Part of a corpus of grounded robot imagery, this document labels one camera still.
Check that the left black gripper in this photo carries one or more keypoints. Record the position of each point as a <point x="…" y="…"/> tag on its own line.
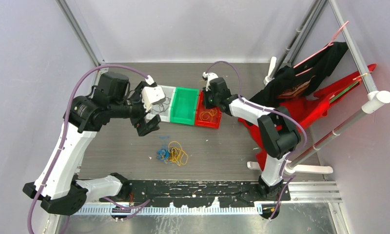
<point x="143" y="127"/>

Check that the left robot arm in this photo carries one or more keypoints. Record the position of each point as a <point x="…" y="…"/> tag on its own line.
<point x="59" y="188"/>

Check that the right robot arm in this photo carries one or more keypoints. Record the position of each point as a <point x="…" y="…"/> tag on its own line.
<point x="278" y="131"/>

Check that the white plastic bin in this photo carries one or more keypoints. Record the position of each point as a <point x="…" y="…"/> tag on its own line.
<point x="163" y="109"/>

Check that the green plastic bin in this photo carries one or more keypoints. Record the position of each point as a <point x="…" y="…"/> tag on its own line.
<point x="184" y="106"/>

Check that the red plastic bin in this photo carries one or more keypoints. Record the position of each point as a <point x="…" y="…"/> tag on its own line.
<point x="208" y="118"/>

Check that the black shirt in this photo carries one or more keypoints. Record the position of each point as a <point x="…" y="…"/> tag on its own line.
<point x="302" y="80"/>

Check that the white rack base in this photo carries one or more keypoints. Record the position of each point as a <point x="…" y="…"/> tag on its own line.
<point x="310" y="169"/>

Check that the red shirt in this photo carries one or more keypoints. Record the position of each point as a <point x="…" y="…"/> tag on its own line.
<point x="305" y="111"/>

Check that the pink hanger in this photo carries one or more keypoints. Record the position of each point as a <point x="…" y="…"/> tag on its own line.
<point x="331" y="42"/>

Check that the green hanger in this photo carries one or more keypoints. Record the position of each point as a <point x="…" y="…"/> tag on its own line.
<point x="356" y="82"/>

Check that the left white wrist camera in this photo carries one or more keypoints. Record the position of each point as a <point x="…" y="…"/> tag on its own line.
<point x="152" y="96"/>

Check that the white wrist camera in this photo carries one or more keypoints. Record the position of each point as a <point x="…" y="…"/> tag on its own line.
<point x="152" y="96"/>
<point x="208" y="77"/>

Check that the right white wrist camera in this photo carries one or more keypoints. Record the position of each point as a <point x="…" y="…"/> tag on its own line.
<point x="208" y="77"/>

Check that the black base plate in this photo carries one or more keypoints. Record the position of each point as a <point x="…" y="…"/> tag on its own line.
<point x="195" y="194"/>

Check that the white rack post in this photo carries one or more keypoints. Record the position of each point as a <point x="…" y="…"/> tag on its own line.
<point x="271" y="68"/>

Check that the metal clothes rail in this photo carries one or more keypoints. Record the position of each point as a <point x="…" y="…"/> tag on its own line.
<point x="376" y="98"/>

